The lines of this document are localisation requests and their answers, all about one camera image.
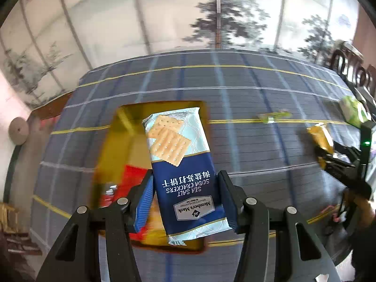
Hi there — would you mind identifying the blue cracker packet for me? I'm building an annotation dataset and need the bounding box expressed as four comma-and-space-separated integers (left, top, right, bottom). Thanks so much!
142, 107, 232, 246

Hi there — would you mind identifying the small green wrapper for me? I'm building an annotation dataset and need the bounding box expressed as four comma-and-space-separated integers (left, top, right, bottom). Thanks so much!
257, 111, 293, 124

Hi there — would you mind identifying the tree painted folding screen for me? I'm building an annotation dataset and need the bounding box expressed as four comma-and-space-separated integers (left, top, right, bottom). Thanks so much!
0, 0, 360, 109

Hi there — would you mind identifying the round beige disc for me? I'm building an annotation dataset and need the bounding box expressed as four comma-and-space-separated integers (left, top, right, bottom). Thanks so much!
8, 117, 29, 145

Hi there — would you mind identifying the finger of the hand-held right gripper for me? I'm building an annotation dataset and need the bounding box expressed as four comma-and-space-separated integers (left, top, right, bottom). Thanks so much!
314, 145, 372, 200
333, 141, 363, 165

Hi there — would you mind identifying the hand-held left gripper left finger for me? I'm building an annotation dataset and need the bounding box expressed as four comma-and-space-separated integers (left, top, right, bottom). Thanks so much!
35, 175, 155, 282

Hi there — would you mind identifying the red snack packet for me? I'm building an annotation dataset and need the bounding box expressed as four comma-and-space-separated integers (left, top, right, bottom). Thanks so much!
100, 164, 153, 240

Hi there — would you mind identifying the yellow snack packet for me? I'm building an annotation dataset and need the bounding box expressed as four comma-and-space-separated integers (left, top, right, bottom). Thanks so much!
306, 123, 335, 169

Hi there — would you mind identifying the person's right hand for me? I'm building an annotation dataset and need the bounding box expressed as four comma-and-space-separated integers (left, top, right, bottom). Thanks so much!
344, 189, 376, 232

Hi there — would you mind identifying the red and gold tin box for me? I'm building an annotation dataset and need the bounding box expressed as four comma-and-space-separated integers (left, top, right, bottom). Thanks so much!
92, 100, 212, 251

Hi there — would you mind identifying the grey plaid tablecloth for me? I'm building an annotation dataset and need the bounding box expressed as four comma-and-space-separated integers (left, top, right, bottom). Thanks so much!
31, 50, 365, 282

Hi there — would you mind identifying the green tissue pack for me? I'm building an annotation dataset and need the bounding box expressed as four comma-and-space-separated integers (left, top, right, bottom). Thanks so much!
338, 95, 371, 128

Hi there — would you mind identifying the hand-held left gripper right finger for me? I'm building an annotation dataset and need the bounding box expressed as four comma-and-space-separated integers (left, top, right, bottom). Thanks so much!
217, 170, 343, 282

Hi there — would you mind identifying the light bamboo rack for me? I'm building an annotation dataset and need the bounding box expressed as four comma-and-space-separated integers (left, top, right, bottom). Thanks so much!
0, 202, 42, 256

